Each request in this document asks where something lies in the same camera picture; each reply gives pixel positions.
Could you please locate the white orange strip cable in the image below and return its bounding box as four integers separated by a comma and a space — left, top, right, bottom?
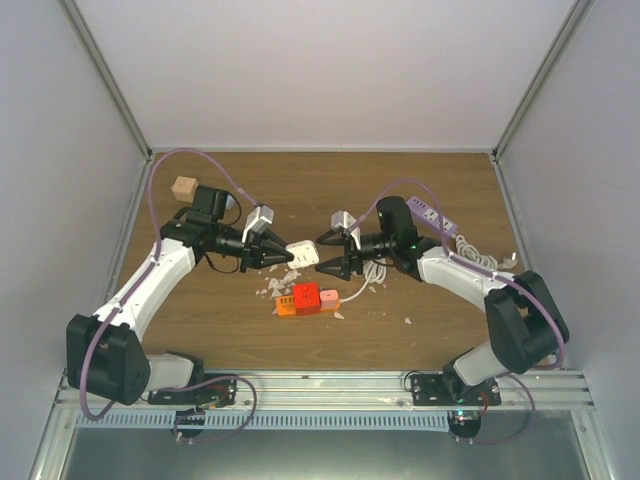
339, 257, 389, 304

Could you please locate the pink plug adapter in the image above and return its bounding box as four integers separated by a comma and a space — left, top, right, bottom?
319, 289, 340, 311

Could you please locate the white square plug adapter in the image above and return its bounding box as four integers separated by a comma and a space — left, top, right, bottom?
285, 240, 320, 270

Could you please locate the red plug adapter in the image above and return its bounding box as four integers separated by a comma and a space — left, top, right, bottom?
293, 282, 321, 316

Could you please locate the orange power strip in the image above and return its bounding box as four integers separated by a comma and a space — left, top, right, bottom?
275, 295, 340, 317

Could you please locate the purple power strip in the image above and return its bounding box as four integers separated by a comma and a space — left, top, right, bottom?
406, 196, 458, 237

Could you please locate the peach cube power adapter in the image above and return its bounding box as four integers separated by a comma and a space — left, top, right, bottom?
171, 176, 199, 203

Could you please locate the white purple strip cable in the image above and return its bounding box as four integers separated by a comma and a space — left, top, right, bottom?
452, 232, 519, 271

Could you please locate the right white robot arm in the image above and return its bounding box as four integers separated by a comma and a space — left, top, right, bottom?
315, 196, 569, 405

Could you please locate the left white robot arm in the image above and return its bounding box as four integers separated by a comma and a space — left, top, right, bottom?
66, 186, 294, 405

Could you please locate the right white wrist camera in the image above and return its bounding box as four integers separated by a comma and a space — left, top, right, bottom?
330, 210, 361, 250

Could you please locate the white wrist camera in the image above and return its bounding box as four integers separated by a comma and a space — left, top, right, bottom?
330, 210, 361, 250
242, 205, 274, 243

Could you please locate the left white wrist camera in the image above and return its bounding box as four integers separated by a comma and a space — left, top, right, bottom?
242, 205, 274, 243

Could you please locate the aluminium front rail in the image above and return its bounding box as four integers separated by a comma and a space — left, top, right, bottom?
54, 367, 594, 410

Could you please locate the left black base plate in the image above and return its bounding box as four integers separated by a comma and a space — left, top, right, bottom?
142, 373, 237, 409

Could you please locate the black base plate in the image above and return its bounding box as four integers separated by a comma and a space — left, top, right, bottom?
402, 371, 502, 407
142, 373, 237, 409

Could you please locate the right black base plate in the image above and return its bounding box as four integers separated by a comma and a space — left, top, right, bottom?
402, 371, 502, 407

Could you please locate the grey slotted cable duct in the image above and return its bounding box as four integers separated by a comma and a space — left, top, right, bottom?
76, 409, 449, 432

